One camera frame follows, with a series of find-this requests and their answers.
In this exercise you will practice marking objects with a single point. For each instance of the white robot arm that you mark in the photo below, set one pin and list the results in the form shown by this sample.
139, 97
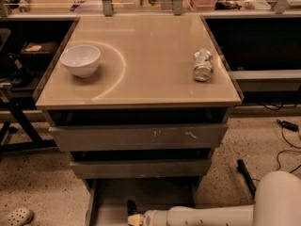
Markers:
277, 203

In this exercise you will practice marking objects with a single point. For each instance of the crushed aluminium soda can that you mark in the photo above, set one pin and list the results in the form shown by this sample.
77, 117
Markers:
203, 65

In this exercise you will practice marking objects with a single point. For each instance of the black power adapter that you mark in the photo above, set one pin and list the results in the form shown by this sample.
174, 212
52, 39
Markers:
288, 125

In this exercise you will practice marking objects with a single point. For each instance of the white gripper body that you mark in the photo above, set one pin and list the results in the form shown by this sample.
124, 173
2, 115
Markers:
154, 218

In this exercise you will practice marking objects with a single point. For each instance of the black metal stand leg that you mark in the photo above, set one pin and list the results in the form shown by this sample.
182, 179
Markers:
241, 166

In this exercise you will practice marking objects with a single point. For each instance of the grey top drawer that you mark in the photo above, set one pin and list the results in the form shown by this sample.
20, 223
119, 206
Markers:
138, 137

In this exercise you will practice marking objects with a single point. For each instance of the grey middle drawer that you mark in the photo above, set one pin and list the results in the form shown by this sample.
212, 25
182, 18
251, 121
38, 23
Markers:
141, 168

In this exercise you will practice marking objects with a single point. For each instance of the white perforated clog shoe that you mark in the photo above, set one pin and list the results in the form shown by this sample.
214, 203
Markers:
18, 217

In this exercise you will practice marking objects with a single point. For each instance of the grey drawer cabinet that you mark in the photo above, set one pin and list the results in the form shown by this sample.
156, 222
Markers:
145, 76

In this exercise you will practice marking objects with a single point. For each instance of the white ceramic bowl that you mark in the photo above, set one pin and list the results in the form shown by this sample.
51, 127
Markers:
81, 60

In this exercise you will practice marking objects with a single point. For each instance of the black box on shelf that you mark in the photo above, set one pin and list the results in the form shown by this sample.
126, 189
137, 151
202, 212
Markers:
39, 50

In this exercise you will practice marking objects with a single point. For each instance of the open grey bottom drawer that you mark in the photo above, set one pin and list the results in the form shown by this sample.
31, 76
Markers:
108, 198

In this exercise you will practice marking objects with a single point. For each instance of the black rxbar chocolate wrapper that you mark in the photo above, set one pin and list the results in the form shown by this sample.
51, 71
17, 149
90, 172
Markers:
131, 208

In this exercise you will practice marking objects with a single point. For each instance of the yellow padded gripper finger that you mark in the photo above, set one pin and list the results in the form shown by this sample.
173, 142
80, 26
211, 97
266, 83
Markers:
135, 220

